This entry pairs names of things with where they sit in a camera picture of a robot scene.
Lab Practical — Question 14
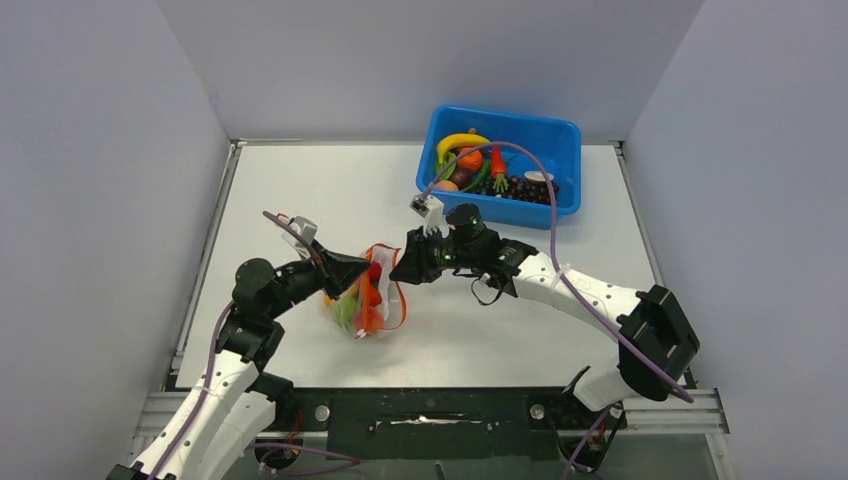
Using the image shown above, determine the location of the orange toy carrot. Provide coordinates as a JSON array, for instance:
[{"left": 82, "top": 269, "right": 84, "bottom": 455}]
[{"left": 490, "top": 146, "right": 509, "bottom": 194}]

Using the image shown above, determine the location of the green toy chili pepper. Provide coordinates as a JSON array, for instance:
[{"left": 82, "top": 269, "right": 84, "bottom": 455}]
[{"left": 462, "top": 160, "right": 491, "bottom": 193}]

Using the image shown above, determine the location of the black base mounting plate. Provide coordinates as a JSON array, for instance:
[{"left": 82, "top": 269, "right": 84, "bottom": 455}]
[{"left": 261, "top": 385, "right": 627, "bottom": 467}]

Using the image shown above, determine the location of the dark toy grapes bunch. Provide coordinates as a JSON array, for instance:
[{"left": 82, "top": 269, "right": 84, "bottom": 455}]
[{"left": 476, "top": 176, "right": 552, "bottom": 205}]

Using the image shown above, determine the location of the yellow toy banana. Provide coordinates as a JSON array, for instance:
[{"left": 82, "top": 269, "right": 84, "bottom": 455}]
[{"left": 436, "top": 132, "right": 490, "bottom": 168}]

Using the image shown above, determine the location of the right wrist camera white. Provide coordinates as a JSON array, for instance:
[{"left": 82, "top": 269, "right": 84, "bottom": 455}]
[{"left": 410, "top": 194, "right": 445, "bottom": 237}]

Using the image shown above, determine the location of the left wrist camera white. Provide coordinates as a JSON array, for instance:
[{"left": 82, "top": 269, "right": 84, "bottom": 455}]
[{"left": 277, "top": 213, "right": 318, "bottom": 248}]

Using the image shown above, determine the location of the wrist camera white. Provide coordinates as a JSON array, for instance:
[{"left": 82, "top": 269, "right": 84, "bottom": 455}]
[
  {"left": 410, "top": 194, "right": 445, "bottom": 237},
  {"left": 277, "top": 213, "right": 318, "bottom": 248}
]

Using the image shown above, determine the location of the brown white toy mushroom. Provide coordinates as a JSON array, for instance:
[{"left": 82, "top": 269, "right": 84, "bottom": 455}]
[{"left": 524, "top": 170, "right": 553, "bottom": 184}]

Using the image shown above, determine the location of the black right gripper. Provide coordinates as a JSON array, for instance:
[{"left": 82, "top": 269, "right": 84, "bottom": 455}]
[{"left": 391, "top": 225, "right": 479, "bottom": 285}]

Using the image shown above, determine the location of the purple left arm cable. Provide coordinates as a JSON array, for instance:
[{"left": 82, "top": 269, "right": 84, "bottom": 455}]
[{"left": 145, "top": 210, "right": 333, "bottom": 480}]

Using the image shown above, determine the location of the orange toy tangerine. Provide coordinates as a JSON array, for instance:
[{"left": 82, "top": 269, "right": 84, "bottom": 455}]
[{"left": 457, "top": 148, "right": 484, "bottom": 173}]

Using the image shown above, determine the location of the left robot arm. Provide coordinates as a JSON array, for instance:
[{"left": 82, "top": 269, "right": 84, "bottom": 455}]
[{"left": 108, "top": 243, "right": 370, "bottom": 479}]

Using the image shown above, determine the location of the green toy lime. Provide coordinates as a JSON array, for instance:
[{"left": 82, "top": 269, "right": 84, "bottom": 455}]
[{"left": 330, "top": 296, "right": 359, "bottom": 331}]

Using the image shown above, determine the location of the purple toy onion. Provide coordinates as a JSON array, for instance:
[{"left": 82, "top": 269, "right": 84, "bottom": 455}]
[{"left": 449, "top": 168, "right": 474, "bottom": 191}]

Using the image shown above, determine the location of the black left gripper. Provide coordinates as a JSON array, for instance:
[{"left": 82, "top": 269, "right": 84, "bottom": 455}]
[{"left": 266, "top": 238, "right": 371, "bottom": 319}]

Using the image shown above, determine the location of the toy peach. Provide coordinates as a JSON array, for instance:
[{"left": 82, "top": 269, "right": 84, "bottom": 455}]
[{"left": 352, "top": 307, "right": 384, "bottom": 336}]

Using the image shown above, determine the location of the red toy apple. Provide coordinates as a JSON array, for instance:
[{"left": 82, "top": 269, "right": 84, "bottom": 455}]
[{"left": 368, "top": 262, "right": 383, "bottom": 283}]

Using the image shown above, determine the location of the green toy leaf vegetable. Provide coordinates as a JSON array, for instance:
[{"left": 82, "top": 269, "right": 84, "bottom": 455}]
[{"left": 439, "top": 152, "right": 456, "bottom": 181}]

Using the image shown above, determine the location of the blue plastic bin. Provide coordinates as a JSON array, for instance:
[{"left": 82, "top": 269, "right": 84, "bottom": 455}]
[{"left": 416, "top": 105, "right": 581, "bottom": 229}]

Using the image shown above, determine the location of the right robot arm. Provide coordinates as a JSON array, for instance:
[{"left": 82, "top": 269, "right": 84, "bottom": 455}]
[{"left": 390, "top": 196, "right": 700, "bottom": 427}]

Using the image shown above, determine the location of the clear zip top bag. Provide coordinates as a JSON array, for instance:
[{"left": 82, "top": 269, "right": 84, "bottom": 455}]
[{"left": 324, "top": 243, "right": 407, "bottom": 340}]

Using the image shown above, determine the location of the red toy chili pepper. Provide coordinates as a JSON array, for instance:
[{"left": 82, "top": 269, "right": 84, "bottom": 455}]
[{"left": 363, "top": 282, "right": 383, "bottom": 307}]

